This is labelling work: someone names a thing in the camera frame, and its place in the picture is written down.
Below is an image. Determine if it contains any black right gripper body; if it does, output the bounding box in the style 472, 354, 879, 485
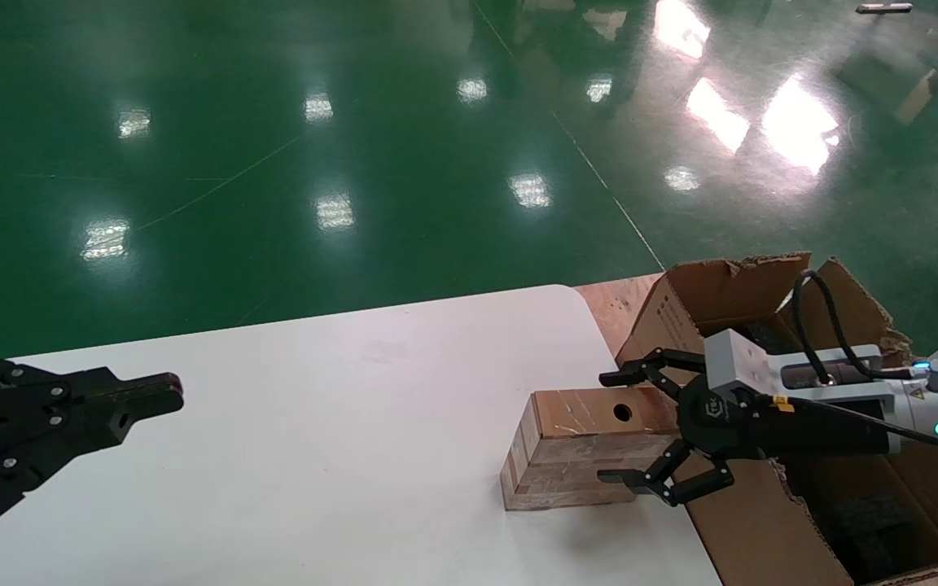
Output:
675, 383, 899, 461

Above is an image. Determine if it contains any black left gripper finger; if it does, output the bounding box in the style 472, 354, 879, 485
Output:
0, 395, 185, 554
0, 346, 185, 432

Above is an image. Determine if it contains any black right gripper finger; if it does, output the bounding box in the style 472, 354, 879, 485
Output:
599, 348, 708, 401
597, 439, 737, 507

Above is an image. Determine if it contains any big brown cardboard box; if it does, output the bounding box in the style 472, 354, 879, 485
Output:
616, 252, 938, 586

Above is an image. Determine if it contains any brown wooden pallet board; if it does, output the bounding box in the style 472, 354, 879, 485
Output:
573, 273, 667, 357

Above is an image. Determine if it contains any black foam block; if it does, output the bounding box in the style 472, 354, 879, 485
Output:
826, 492, 919, 584
739, 320, 791, 352

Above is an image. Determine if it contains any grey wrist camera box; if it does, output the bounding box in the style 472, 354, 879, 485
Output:
703, 328, 885, 393

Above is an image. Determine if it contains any black braided cable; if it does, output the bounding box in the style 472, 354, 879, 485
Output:
791, 269, 922, 383

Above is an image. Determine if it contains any smooth black cable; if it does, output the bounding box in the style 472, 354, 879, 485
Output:
770, 397, 938, 450

